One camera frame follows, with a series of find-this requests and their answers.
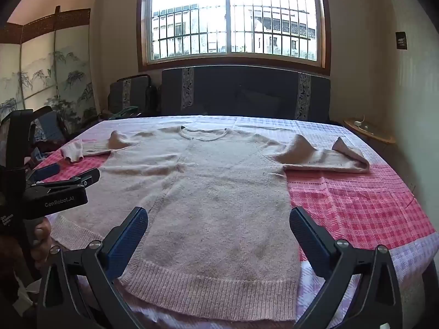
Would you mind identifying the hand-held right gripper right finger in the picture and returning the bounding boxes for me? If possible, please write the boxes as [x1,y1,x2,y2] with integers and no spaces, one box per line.
[289,206,403,329]

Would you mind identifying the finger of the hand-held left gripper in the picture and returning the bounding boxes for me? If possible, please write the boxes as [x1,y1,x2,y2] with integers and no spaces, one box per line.
[26,162,61,183]
[27,167,101,193]

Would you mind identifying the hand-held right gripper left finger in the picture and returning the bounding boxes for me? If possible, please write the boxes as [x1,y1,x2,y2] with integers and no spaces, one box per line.
[36,206,150,329]

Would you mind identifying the beige knit sweater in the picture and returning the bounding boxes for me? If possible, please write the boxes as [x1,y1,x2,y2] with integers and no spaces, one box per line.
[51,126,371,320]

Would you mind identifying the person's left hand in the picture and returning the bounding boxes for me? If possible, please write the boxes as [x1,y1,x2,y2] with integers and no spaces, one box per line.
[30,217,60,272]

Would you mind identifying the dark wooden chair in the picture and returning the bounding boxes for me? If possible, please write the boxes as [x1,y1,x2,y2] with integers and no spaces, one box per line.
[32,106,71,155]

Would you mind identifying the pink checked tablecloth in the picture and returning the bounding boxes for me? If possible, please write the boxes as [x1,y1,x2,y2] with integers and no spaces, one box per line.
[32,115,439,329]

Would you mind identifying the green cloth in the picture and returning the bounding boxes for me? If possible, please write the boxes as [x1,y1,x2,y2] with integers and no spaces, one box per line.
[102,107,142,119]

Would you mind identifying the painted folding screen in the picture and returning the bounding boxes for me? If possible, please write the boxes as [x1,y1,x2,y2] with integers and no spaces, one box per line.
[0,6,99,127]

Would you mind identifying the dark armchair with patterned stripe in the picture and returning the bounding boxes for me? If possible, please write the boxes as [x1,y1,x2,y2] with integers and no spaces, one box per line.
[108,74,159,119]

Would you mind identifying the round wooden side table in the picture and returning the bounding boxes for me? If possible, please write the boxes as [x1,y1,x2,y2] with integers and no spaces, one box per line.
[342,118,396,145]

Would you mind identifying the dark sofa with patterned stripes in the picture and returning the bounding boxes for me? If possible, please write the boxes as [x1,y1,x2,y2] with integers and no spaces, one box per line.
[159,66,332,123]

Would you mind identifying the barred window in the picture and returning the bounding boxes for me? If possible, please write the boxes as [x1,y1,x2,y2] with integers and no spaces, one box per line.
[137,0,332,73]

